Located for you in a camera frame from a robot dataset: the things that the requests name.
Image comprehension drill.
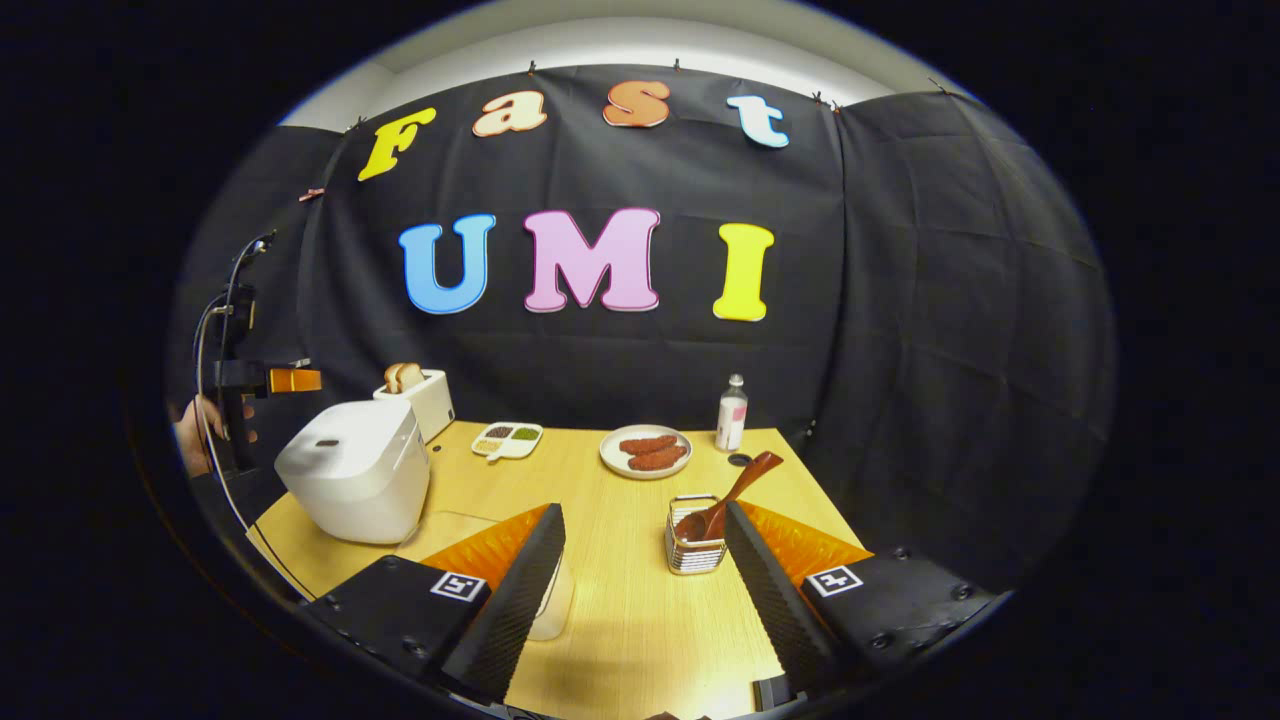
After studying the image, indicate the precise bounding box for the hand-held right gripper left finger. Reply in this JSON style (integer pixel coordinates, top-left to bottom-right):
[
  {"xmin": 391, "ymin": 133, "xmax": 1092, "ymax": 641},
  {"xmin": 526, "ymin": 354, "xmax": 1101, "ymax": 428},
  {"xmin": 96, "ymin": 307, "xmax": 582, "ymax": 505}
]
[{"xmin": 303, "ymin": 503, "xmax": 567, "ymax": 706}]

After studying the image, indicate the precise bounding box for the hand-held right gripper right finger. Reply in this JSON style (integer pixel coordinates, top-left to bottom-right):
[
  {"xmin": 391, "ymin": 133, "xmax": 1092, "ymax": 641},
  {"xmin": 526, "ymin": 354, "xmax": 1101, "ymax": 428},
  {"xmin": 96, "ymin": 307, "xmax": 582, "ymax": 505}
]
[{"xmin": 722, "ymin": 500, "xmax": 1001, "ymax": 701}]

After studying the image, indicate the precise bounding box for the metal wire chopstick holder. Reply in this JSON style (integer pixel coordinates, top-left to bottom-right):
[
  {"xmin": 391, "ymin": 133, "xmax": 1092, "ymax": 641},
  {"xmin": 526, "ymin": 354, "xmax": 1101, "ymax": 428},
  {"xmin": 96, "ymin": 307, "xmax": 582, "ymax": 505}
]
[{"xmin": 665, "ymin": 493, "xmax": 729, "ymax": 576}]

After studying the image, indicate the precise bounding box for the white rice cooker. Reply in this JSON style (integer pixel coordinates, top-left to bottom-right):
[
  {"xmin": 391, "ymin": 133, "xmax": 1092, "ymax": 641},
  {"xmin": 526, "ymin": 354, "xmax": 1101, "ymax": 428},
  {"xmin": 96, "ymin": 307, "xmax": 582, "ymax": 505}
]
[{"xmin": 274, "ymin": 398, "xmax": 431, "ymax": 546}]

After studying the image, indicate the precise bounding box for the brown wooden spoon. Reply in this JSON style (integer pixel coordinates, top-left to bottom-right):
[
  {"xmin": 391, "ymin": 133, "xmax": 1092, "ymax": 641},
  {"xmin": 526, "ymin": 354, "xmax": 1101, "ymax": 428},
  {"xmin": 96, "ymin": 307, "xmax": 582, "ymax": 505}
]
[{"xmin": 676, "ymin": 451, "xmax": 785, "ymax": 542}]

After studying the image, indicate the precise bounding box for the white toaster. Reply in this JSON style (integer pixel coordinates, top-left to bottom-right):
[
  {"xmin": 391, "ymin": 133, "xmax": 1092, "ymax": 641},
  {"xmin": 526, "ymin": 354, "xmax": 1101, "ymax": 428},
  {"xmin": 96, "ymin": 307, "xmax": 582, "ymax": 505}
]
[{"xmin": 374, "ymin": 369, "xmax": 456, "ymax": 445}]

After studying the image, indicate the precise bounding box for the white divided grain dish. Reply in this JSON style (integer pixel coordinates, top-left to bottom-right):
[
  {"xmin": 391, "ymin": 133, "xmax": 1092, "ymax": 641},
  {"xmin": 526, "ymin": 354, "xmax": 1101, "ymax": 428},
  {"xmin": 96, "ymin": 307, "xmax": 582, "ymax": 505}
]
[{"xmin": 471, "ymin": 423, "xmax": 544, "ymax": 462}]

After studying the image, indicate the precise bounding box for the round white plate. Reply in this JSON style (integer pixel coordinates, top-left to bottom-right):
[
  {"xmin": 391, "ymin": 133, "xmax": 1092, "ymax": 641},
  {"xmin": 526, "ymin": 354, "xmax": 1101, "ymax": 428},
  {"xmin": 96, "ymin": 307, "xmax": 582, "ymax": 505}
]
[{"xmin": 599, "ymin": 425, "xmax": 693, "ymax": 481}]

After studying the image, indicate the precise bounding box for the clear bottle with pink label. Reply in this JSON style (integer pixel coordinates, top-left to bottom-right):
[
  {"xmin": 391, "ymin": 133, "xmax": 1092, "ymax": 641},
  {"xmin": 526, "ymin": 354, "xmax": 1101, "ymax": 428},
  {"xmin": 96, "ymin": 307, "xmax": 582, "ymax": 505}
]
[{"xmin": 715, "ymin": 374, "xmax": 749, "ymax": 453}]

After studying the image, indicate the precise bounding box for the black backdrop cloth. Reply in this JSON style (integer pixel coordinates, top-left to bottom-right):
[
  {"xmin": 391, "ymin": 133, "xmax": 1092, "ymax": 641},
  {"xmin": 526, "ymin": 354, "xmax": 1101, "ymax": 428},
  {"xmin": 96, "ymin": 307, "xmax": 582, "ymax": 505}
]
[{"xmin": 170, "ymin": 62, "xmax": 1118, "ymax": 591}]

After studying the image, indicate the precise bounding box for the thin gripper cable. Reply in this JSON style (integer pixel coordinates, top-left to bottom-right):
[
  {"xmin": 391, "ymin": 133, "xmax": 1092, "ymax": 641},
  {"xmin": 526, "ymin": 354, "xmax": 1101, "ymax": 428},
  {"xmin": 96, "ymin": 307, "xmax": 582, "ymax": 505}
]
[{"xmin": 192, "ymin": 295, "xmax": 321, "ymax": 601}]

